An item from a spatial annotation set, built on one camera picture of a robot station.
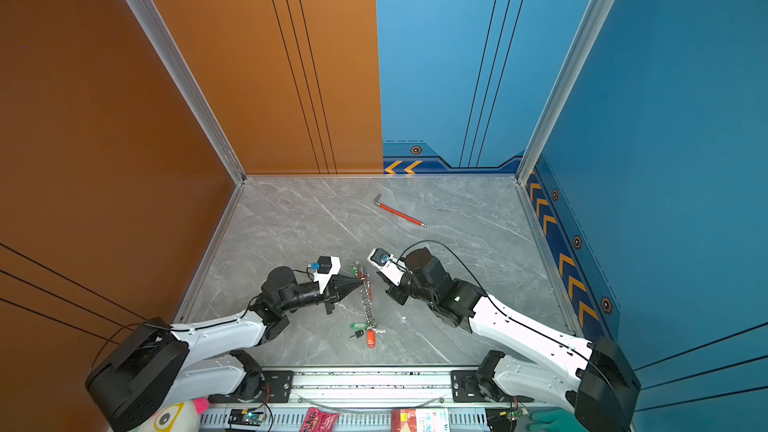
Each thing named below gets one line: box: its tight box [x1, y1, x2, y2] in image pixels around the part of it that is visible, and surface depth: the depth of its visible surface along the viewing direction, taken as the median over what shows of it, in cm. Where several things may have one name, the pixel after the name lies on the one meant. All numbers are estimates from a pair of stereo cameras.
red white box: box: [391, 408, 451, 432], surface depth 67 cm
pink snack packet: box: [300, 407, 340, 432], surface depth 70 cm
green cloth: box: [527, 408, 588, 432], surface depth 69 cm
